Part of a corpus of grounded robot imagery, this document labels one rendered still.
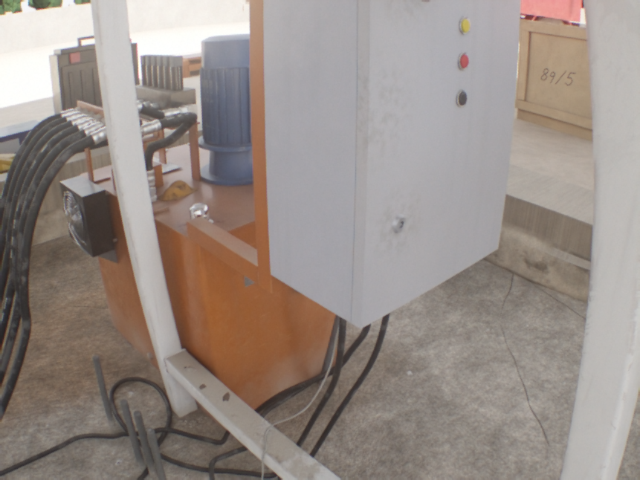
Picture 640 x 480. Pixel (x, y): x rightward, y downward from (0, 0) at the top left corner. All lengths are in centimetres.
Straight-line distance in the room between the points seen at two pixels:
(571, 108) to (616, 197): 346
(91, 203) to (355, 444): 103
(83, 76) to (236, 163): 173
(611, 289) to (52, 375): 173
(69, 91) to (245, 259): 223
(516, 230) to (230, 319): 144
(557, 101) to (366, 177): 331
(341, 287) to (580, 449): 44
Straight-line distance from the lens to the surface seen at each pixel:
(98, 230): 160
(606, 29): 38
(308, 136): 75
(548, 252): 229
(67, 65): 305
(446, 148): 81
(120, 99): 114
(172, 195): 144
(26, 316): 132
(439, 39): 76
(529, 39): 405
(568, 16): 1107
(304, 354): 160
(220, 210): 132
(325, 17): 70
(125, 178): 118
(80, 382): 181
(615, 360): 46
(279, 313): 143
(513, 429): 159
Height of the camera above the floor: 110
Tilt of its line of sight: 25 degrees down
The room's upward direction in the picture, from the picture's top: straight up
